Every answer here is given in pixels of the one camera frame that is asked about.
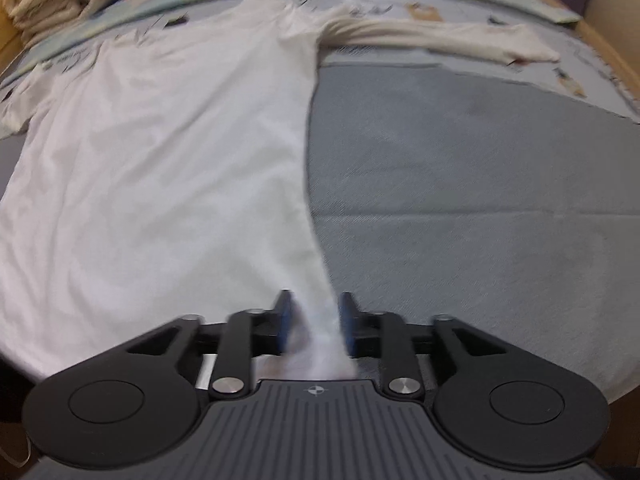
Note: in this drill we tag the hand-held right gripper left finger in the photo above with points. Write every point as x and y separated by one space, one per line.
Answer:
285 321

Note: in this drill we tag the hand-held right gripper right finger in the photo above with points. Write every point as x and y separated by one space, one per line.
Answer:
346 325

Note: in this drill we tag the white long-sleeved shirt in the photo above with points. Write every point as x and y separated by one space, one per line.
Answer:
150 160

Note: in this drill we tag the cream folded blanket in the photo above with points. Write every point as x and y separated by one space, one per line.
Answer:
45 0

